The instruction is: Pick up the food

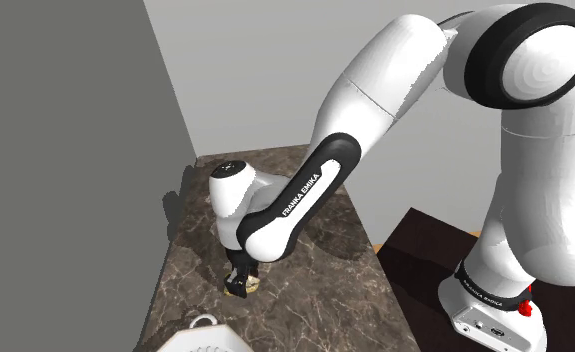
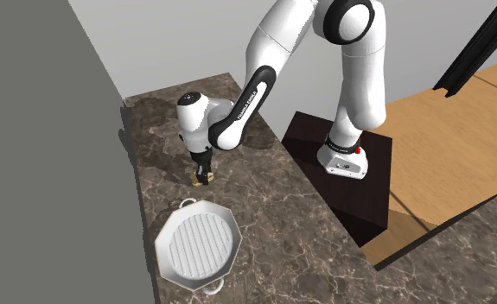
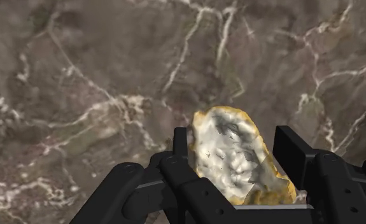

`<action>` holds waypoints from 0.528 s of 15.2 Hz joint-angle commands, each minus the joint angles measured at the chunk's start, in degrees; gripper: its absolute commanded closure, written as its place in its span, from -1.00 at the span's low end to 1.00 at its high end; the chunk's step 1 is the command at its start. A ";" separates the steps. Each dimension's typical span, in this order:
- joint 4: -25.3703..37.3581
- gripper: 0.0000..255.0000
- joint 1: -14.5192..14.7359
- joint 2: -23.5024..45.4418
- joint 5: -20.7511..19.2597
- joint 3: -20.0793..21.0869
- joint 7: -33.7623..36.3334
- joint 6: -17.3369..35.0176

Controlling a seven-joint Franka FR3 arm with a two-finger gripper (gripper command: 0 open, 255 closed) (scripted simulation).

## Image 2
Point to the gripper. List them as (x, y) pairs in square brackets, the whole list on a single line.
[(200, 161)]

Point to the small tan block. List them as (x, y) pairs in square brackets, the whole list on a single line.
[(197, 181)]

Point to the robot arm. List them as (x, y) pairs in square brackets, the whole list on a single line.
[(359, 84)]

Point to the white octagonal grill pan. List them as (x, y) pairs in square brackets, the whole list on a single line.
[(197, 246)]

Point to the dark robot stand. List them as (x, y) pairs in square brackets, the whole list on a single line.
[(357, 198)]

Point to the black door frame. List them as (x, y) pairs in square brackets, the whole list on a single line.
[(475, 46)]

